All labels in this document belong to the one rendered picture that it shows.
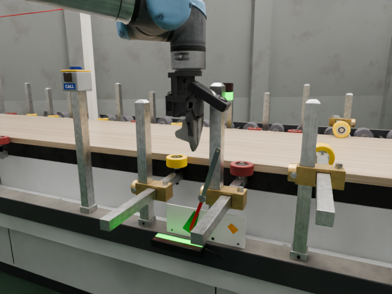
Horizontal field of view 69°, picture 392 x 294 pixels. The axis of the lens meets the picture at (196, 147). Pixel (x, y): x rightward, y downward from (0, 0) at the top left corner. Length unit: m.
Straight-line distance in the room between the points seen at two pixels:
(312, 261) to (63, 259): 1.30
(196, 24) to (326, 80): 5.10
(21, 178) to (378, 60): 5.98
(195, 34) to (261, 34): 4.29
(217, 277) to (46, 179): 1.00
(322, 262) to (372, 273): 0.12
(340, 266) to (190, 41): 0.70
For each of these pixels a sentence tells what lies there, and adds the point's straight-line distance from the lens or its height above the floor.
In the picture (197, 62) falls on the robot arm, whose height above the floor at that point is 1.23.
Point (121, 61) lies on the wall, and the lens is 4.60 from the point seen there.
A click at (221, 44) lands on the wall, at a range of 4.86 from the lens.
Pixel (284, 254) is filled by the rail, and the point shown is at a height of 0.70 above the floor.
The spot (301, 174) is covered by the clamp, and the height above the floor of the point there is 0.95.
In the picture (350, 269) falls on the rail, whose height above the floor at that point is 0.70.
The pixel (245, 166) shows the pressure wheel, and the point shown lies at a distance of 0.97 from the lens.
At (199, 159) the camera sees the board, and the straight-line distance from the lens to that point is 1.09.
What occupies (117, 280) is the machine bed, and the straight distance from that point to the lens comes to 1.60.
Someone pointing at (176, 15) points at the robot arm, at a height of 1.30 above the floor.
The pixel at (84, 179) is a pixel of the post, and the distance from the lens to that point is 1.13.
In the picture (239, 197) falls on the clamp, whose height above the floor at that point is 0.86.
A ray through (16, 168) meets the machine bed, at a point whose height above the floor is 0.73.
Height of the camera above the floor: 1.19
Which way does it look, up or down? 13 degrees down
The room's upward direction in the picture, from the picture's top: straight up
